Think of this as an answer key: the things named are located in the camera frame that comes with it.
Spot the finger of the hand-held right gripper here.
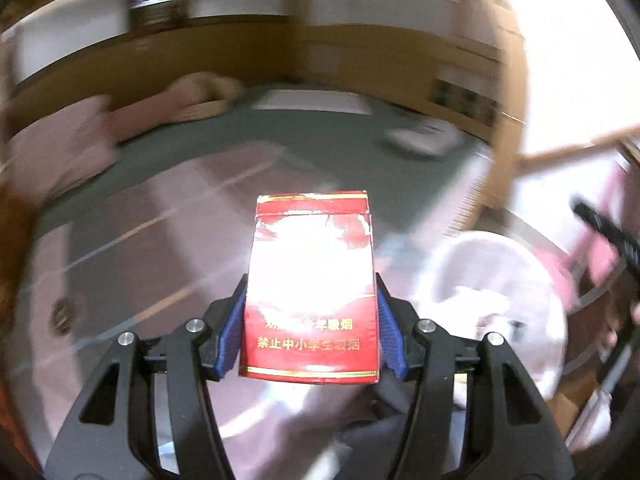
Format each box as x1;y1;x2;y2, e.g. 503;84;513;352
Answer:
571;200;640;273

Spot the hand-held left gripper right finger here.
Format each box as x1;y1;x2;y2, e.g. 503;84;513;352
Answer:
375;272;576;480

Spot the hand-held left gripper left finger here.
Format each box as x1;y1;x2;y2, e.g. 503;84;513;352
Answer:
45;272;249;480

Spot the pink plastic bag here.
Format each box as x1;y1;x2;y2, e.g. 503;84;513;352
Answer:
537;167;633;311

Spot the red cigarette pack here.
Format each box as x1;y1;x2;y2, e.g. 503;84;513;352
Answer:
239;191;382;386

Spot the white plastic bin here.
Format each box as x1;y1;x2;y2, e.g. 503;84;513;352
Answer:
425;232;568;401

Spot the pink grey patchwork blanket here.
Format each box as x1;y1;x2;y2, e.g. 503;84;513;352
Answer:
10;150;451;480

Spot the white handheld vacuum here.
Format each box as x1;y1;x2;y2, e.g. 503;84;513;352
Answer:
385;122;461;153

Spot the green bed sheet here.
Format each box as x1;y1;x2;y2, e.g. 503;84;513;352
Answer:
37;85;493;241

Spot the wooden footboard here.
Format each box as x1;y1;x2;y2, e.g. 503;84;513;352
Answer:
430;10;531;211

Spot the striped plush toy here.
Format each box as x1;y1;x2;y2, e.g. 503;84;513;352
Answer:
112;72;246;141

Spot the white rectangular tray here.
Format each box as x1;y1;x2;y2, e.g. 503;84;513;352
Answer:
252;89;373;116

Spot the pink pillow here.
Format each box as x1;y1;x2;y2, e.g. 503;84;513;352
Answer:
10;95;118;206

